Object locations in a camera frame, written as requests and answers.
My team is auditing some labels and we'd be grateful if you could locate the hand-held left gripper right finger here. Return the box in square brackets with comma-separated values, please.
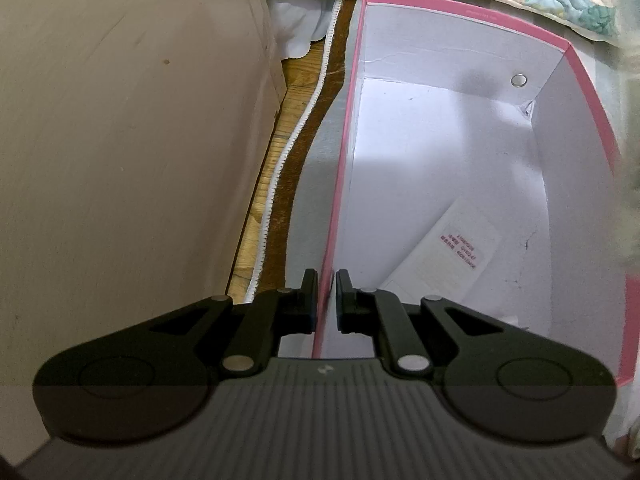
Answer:
[336, 269, 507, 377]

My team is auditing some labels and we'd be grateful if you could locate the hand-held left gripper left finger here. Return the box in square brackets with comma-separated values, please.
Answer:
[137, 269, 319, 377]

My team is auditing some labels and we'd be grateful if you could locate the pink cardboard box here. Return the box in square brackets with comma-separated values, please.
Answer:
[311, 0, 636, 388]

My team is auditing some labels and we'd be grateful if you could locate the white paper slip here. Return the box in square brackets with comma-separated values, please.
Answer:
[382, 199, 503, 307]

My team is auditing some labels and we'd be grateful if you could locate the grey brown checked mat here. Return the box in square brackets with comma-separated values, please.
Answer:
[227, 0, 367, 361]

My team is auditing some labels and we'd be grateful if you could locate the white cloth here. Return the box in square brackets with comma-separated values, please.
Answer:
[262, 0, 353, 59]

